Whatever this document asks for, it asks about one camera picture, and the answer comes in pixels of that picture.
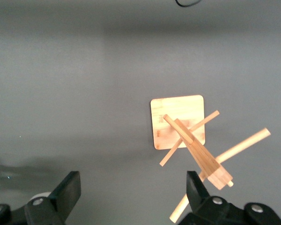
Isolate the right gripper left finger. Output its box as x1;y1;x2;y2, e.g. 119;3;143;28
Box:
24;171;81;225

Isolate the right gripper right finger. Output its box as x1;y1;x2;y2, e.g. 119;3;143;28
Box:
185;171;246;225

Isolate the wooden cup rack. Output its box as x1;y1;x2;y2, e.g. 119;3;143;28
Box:
150;95;271;223

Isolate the thin black looped cable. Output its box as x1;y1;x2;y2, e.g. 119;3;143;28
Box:
174;0;202;8

